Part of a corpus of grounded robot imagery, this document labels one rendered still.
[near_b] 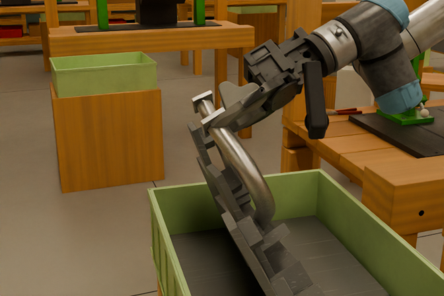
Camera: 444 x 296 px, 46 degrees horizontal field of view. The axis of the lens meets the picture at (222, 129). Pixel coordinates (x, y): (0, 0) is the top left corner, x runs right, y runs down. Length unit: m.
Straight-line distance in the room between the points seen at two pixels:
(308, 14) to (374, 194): 0.67
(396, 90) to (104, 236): 2.27
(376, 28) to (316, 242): 0.52
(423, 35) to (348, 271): 0.47
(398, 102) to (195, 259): 0.52
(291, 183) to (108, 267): 1.59
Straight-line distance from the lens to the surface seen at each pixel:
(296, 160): 1.94
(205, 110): 0.98
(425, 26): 1.03
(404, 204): 1.43
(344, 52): 0.84
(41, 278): 2.70
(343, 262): 1.14
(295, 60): 0.83
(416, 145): 1.68
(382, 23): 0.87
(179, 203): 1.19
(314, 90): 0.80
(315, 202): 1.30
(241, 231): 0.67
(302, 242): 1.19
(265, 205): 0.79
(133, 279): 2.59
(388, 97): 0.91
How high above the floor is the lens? 1.45
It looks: 19 degrees down
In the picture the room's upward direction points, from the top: straight up
